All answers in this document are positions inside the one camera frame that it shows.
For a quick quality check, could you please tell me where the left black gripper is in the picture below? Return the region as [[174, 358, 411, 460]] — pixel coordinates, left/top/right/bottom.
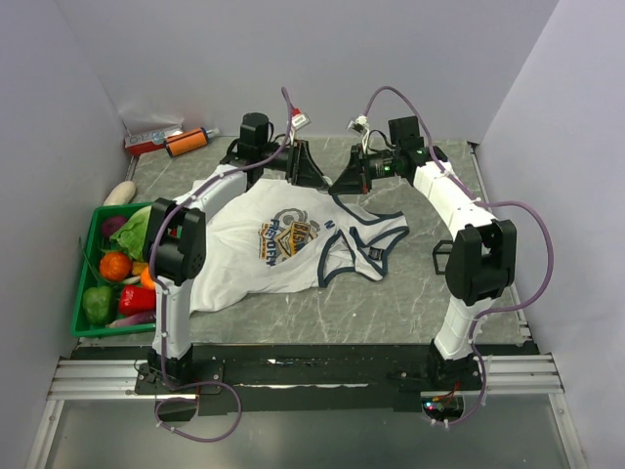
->
[[259, 139, 329, 191]]

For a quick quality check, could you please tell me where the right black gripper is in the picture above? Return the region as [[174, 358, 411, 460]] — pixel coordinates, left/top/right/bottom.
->
[[327, 144, 399, 196]]

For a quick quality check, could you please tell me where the white printed tank top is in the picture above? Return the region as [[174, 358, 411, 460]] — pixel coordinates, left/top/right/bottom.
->
[[190, 179, 409, 313]]

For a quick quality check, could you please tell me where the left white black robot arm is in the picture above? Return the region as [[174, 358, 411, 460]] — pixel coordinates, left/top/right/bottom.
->
[[144, 108, 330, 393]]

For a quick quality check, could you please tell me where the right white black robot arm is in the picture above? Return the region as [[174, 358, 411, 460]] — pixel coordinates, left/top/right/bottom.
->
[[330, 115, 517, 390]]

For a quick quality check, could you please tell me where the orange black cylinder tool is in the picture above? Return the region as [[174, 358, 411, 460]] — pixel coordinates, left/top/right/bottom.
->
[[165, 127, 221, 157]]

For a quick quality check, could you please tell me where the red white box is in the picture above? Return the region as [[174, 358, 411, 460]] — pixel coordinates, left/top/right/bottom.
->
[[124, 124, 183, 156]]

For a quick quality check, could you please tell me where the green lettuce head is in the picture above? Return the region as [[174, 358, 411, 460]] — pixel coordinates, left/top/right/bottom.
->
[[110, 205, 151, 262]]

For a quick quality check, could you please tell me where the white radish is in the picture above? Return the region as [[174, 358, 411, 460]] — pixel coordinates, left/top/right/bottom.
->
[[103, 181, 136, 206]]

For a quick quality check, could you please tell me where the orange carrot slice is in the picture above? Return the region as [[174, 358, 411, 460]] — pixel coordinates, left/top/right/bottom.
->
[[140, 267, 155, 290]]

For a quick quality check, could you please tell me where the purple onion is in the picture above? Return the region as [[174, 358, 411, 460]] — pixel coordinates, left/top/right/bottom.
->
[[101, 216, 128, 239]]

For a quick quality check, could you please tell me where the orange tangerine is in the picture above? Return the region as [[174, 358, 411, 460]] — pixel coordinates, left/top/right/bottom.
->
[[99, 251, 133, 282]]

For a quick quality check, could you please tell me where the red bell pepper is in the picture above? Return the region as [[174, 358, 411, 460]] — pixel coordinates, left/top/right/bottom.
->
[[117, 285, 156, 317]]

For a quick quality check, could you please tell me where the purple eggplant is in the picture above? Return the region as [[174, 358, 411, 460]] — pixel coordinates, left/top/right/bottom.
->
[[106, 311, 155, 328]]

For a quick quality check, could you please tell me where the green plastic crate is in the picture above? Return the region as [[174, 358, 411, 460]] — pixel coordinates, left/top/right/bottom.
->
[[71, 202, 155, 338]]

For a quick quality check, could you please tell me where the green bell pepper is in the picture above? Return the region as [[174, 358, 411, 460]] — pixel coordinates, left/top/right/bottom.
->
[[82, 285, 114, 326]]

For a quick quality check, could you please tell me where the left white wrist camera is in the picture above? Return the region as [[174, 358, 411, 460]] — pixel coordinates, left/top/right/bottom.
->
[[291, 108, 311, 130]]

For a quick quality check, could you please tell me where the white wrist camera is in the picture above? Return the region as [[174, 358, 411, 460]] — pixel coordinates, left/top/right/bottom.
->
[[348, 114, 370, 136], [291, 108, 311, 130]]

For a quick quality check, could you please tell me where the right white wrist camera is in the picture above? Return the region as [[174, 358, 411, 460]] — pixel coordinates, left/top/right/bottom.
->
[[348, 114, 370, 136]]

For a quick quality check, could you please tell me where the black wire frame stand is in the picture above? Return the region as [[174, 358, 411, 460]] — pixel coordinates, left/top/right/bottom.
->
[[432, 239, 454, 276]]

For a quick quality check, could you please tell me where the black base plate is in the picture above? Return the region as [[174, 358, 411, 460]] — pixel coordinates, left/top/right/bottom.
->
[[69, 342, 550, 422]]

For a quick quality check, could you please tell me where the aluminium rail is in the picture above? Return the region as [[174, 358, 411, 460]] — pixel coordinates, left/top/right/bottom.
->
[[47, 360, 138, 401]]

